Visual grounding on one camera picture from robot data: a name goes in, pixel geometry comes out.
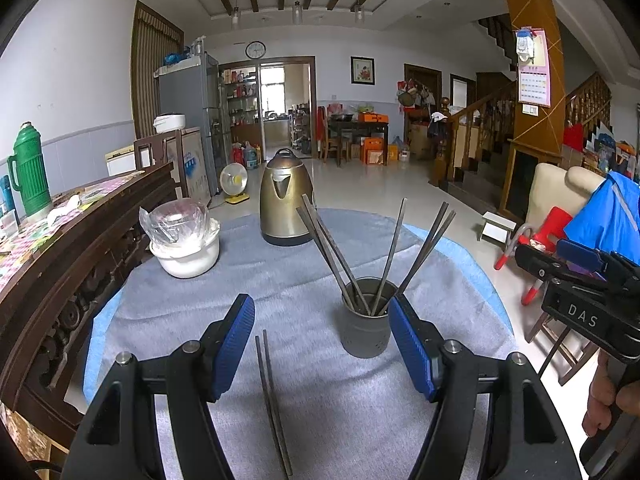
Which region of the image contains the dark dining table background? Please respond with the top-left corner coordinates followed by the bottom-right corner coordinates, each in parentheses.
top-left (326, 118), bottom-right (390, 167)

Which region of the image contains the white bowl with plastic bag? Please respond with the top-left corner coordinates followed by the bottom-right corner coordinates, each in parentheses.
top-left (139, 198), bottom-right (221, 280)

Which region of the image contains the green thermos jug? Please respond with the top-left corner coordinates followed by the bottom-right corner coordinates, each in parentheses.
top-left (8, 122), bottom-right (52, 219)

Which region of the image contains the wall calendar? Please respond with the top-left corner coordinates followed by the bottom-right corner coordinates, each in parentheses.
top-left (515, 27), bottom-right (551, 107)

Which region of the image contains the person's right hand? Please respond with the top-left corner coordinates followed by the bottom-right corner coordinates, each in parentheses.
top-left (582, 350), bottom-right (640, 438)

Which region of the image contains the grey towel table cover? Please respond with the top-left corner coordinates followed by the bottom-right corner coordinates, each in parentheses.
top-left (84, 209), bottom-right (516, 479)

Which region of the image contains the red child chair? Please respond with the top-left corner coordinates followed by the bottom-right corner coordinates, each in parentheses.
top-left (493, 206), bottom-right (574, 307)

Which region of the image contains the blue round table cover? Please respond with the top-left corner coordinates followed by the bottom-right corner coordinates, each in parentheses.
top-left (82, 216), bottom-right (515, 398)

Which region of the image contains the dark carved wooden sideboard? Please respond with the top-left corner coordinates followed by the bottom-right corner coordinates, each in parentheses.
top-left (1, 164), bottom-right (176, 448)

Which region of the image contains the gold electric kettle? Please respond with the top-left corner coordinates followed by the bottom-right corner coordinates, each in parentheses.
top-left (259, 148), bottom-right (314, 246)

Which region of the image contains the white electric fan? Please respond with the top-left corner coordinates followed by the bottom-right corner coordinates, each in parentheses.
top-left (219, 162), bottom-right (250, 205)

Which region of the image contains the framed flower picture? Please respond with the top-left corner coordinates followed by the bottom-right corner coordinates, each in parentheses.
top-left (350, 56), bottom-right (375, 86)

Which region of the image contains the grey refrigerator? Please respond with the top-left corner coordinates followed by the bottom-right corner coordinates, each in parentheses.
top-left (154, 51), bottom-right (231, 196)

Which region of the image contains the round wall clock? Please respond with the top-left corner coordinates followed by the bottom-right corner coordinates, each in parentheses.
top-left (245, 40), bottom-right (267, 61)

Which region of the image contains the grey utensil holder cup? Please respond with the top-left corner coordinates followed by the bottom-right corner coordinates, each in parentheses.
top-left (338, 278), bottom-right (397, 359)

